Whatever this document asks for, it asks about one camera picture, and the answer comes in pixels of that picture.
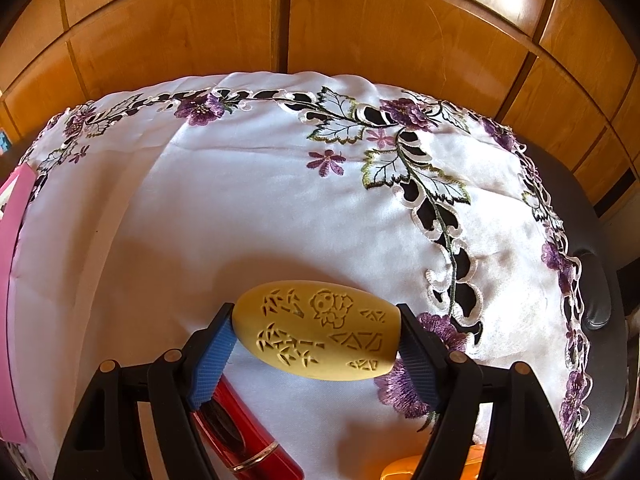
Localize red lighter tube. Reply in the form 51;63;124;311
193;376;305;480

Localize orange translucent block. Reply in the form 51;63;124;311
380;441;486;480

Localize pink white shallow box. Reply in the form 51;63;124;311
1;164;36;443

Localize yellow carved oval soap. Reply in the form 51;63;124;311
231;281;400;382

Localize wooden wall cabinets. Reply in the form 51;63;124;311
1;0;639;205

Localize black padded headrest cushion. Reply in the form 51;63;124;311
577;250;612;330

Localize white floral embroidered tablecloth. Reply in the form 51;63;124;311
10;73;591;479

